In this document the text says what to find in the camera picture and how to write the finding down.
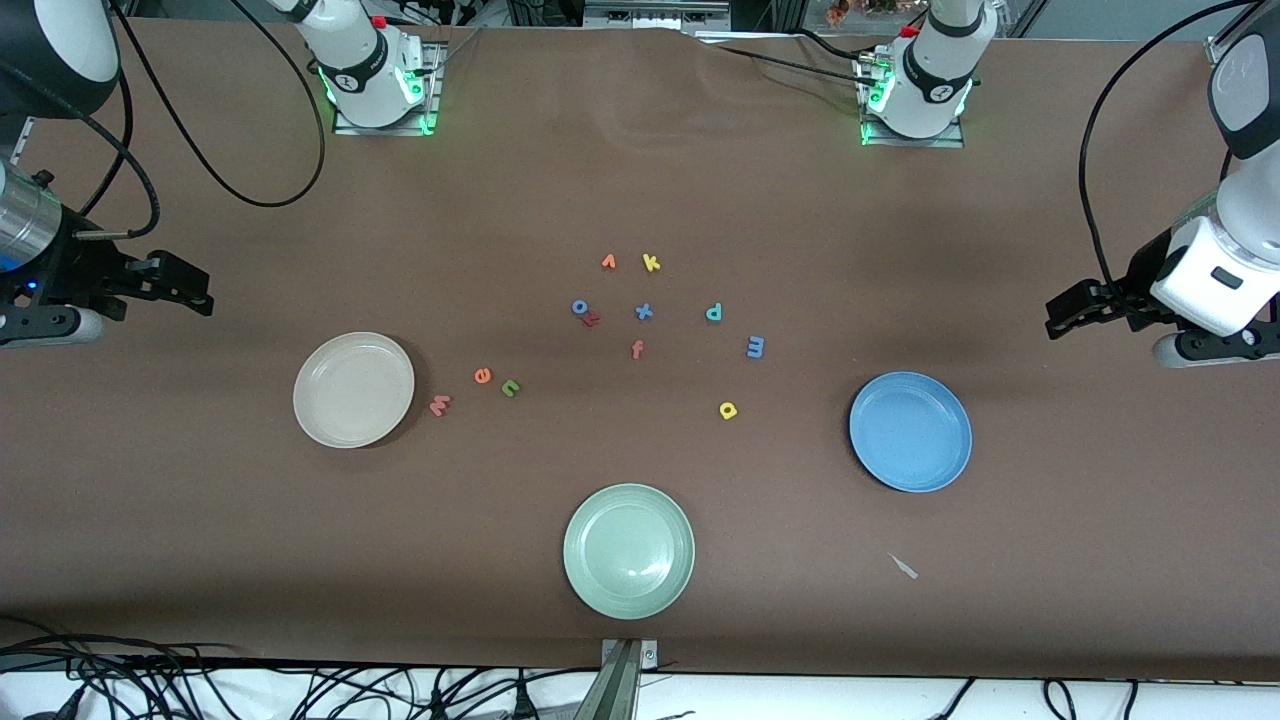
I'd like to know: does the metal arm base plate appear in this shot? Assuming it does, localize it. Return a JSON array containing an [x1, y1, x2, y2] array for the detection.
[[860, 50, 966, 149], [332, 40, 443, 136]]

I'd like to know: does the aluminium camera mount profile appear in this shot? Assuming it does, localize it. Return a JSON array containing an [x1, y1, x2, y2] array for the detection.
[[575, 638, 661, 720]]

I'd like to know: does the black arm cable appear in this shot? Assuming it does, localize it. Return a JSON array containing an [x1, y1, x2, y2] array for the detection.
[[75, 0, 328, 241], [1078, 0, 1261, 291]]

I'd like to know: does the black base cable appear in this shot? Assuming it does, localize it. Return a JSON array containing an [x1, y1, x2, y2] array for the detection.
[[795, 28, 886, 63], [712, 40, 873, 83]]

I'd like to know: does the beige brown plate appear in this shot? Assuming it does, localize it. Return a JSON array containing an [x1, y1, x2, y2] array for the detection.
[[292, 332, 416, 449]]

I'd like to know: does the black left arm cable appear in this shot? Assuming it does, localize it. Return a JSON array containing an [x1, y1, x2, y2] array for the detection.
[[1078, 0, 1261, 291]]

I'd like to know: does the brown table cover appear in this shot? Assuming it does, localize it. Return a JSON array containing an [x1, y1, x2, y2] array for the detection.
[[0, 18, 1280, 681]]

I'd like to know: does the green plate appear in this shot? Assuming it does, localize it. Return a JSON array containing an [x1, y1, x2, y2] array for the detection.
[[562, 483, 696, 621]]

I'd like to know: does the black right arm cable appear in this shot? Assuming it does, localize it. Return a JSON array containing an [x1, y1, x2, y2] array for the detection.
[[75, 0, 328, 241]]

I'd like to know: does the blue plate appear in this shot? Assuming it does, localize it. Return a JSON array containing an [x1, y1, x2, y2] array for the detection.
[[849, 371, 973, 494]]

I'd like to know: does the tangled black cable bundle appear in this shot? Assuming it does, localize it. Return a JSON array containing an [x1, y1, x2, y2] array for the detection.
[[0, 615, 601, 720]]

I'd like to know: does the grey metal frame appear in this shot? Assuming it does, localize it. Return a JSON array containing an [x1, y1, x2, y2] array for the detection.
[[583, 0, 731, 31]]

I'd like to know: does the thin grey base cable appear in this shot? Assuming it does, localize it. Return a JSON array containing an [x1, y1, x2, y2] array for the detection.
[[436, 26, 485, 73]]

